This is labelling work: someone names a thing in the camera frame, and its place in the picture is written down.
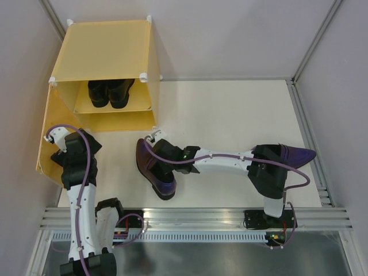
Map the purple loafer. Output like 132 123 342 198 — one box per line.
136 139 177 201
279 144 317 169

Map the black leather shoe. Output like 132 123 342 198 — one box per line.
87 80 109 108

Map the black pointed loafer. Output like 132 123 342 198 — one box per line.
107 79 135 109

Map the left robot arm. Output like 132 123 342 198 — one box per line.
44 124 125 275

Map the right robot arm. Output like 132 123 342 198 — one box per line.
151 139 288 227

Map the yellow shoe cabinet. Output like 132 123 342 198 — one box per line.
43 19 160 132

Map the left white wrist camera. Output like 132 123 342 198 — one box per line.
44 126 70 152

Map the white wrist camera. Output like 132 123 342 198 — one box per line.
44 126 70 152
144 129 167 145

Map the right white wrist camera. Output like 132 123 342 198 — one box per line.
144 129 167 145

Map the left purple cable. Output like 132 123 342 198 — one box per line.
45 124 144 276

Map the purple cable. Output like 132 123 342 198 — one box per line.
143 135 311 251
45 124 144 276

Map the white slotted cable duct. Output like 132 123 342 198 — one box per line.
51 232 267 243

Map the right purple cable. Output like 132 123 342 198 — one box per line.
143 135 311 251

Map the left aluminium frame post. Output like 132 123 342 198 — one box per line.
39 0 66 41

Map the right aluminium frame profile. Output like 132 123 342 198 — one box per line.
285 1 367 275

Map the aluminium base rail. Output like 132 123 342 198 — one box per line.
39 208 353 231

